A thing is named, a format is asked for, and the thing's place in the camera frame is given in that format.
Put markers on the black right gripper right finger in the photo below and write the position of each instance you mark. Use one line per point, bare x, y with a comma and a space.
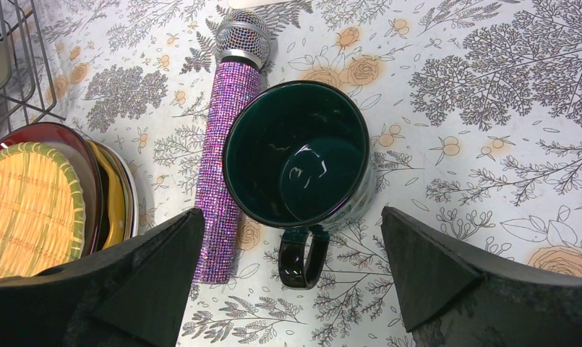
452, 293

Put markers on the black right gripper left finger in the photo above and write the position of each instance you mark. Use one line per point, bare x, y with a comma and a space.
131, 294

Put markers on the yellow scalloped plate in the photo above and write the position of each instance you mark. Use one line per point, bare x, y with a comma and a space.
115, 202

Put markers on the dark ribbed plate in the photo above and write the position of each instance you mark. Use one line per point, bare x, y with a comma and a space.
42, 210

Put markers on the white plate green red rim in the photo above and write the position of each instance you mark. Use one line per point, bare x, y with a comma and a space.
133, 189

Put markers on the brown rimmed beige plate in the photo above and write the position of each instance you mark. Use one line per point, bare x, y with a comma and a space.
77, 151

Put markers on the dark green mug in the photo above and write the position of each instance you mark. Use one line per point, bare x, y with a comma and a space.
299, 158

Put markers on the light green flower plate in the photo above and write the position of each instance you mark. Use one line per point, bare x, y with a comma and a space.
125, 186

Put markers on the floral tablecloth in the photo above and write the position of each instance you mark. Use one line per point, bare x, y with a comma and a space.
475, 116

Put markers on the green white chessboard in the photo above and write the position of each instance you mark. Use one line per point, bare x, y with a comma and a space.
248, 4

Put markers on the black wire dish rack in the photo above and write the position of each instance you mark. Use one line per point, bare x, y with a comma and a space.
30, 89

